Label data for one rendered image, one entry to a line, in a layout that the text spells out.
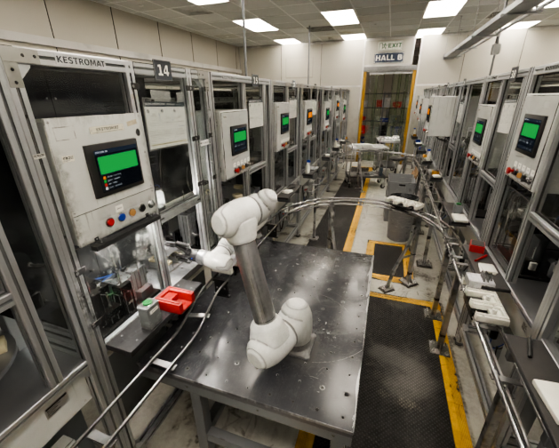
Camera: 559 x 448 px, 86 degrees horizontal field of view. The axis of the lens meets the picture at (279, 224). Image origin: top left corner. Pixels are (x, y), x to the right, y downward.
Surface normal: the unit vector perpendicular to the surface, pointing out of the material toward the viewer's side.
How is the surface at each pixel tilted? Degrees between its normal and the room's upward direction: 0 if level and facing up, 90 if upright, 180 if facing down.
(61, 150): 90
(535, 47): 90
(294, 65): 90
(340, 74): 90
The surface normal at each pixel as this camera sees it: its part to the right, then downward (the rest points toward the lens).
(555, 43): -0.33, 0.37
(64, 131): 0.95, 0.12
